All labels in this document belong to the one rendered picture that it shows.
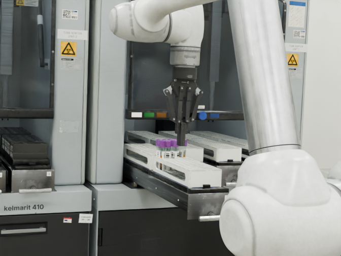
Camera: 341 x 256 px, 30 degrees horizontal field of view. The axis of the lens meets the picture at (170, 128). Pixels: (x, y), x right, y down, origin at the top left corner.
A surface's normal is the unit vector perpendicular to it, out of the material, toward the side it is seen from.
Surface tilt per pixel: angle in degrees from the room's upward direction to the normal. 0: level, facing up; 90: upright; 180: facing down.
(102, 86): 90
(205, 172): 90
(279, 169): 60
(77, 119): 90
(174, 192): 90
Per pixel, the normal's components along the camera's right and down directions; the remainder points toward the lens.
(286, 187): 0.18, -0.37
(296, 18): 0.37, 0.10
